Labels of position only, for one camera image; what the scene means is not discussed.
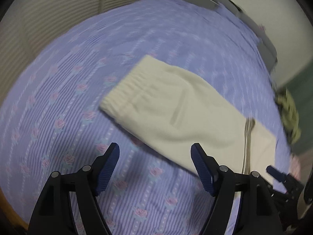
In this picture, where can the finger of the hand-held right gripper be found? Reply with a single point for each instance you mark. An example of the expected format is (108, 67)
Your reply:
(275, 173)

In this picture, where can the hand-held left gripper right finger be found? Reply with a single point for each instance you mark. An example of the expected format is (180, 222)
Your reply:
(203, 169)

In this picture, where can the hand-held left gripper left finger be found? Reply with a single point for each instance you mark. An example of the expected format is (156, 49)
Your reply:
(108, 169)

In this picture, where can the cream pants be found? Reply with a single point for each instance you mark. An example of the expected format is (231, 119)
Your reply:
(171, 110)

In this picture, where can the olive green garment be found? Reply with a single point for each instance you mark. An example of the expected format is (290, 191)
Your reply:
(289, 117)

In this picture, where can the blue floral duvet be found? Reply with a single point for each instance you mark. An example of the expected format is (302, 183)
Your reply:
(97, 90)

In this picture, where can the grey bed headboard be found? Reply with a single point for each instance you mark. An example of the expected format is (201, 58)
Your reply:
(244, 17)

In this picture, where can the white louvred wardrobe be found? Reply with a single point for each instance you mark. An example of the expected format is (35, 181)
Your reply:
(61, 9)

